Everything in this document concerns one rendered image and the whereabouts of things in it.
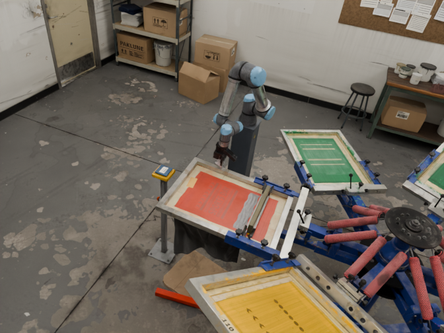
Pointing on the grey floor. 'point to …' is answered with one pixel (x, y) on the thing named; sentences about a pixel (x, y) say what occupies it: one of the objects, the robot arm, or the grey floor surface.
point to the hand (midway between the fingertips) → (222, 167)
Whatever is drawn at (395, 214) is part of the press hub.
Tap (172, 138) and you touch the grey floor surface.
